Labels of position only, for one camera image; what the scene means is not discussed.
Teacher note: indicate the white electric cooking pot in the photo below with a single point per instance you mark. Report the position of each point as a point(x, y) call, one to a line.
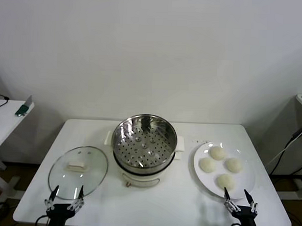
point(140, 177)

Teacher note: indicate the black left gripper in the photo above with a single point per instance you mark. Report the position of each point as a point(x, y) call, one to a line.
point(59, 212)

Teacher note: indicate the white side table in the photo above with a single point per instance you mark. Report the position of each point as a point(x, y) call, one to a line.
point(5, 121)

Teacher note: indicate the white steamed baozi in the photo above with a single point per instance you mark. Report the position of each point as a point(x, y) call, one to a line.
point(217, 153)
point(224, 180)
point(234, 164)
point(207, 165)

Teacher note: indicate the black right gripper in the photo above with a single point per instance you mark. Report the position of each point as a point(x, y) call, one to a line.
point(246, 217)

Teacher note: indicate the white table foot frame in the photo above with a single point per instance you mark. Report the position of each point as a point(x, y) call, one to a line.
point(294, 194)

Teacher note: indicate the perforated steel steamer basket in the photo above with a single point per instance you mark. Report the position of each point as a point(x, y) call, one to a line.
point(144, 147)

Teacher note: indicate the round glass pot lid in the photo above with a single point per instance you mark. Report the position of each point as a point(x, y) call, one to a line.
point(93, 165)

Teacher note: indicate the green and silver tool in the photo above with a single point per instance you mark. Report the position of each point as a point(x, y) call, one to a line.
point(22, 110)

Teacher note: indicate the white round plate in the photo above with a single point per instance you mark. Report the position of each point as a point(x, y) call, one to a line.
point(245, 179)

